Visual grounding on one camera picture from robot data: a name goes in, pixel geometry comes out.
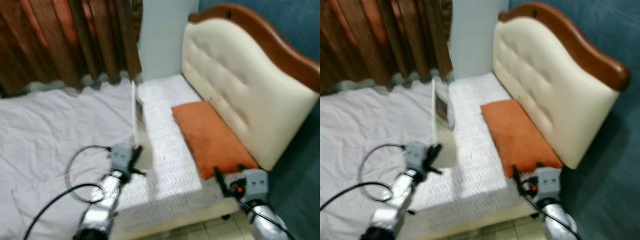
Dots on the orange pillow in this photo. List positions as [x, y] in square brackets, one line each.
[212, 140]
[517, 137]

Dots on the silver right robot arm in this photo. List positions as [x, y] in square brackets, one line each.
[557, 217]
[265, 220]

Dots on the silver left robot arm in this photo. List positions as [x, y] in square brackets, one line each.
[102, 205]
[395, 205]

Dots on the white patterned mattress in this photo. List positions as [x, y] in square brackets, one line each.
[472, 160]
[167, 150]

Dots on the cream bed base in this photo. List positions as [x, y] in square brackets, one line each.
[190, 220]
[485, 217]

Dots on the grey bed blanket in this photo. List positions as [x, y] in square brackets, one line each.
[50, 135]
[370, 130]

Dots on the cream tufted wooden headboard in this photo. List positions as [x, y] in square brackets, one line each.
[550, 80]
[240, 80]

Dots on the brown curtain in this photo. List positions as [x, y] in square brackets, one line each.
[380, 40]
[60, 40]

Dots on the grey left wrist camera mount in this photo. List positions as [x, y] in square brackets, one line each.
[416, 155]
[121, 157]

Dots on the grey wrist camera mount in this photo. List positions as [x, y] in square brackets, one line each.
[256, 184]
[548, 182]
[121, 157]
[416, 155]

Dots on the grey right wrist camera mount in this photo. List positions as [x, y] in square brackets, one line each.
[256, 184]
[548, 182]

